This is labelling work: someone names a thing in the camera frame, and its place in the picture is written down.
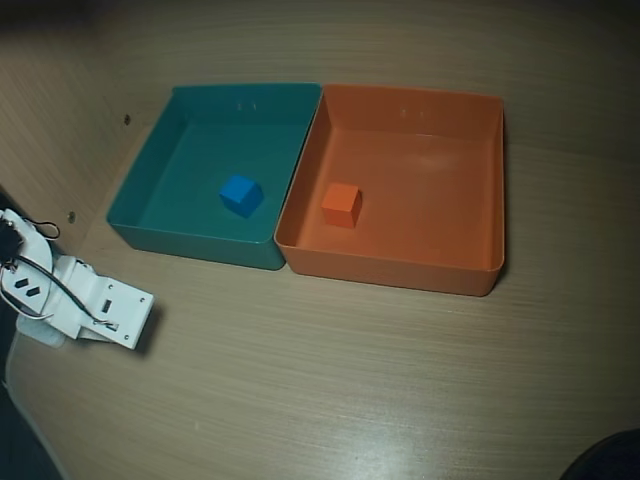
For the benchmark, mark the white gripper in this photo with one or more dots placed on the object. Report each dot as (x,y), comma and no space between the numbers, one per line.
(121,311)

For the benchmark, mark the orange cube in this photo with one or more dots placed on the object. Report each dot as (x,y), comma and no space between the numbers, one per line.
(340,202)

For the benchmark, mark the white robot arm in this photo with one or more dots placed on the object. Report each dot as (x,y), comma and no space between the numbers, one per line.
(45,280)

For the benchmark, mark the blue cube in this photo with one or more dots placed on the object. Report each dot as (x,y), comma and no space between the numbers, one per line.
(239,192)

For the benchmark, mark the teal plastic box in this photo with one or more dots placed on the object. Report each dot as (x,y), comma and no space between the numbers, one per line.
(200,165)

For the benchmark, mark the orange plastic box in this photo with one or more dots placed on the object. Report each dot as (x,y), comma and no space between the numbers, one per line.
(425,200)

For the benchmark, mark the dark rounded object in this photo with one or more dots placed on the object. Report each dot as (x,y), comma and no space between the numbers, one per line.
(610,460)

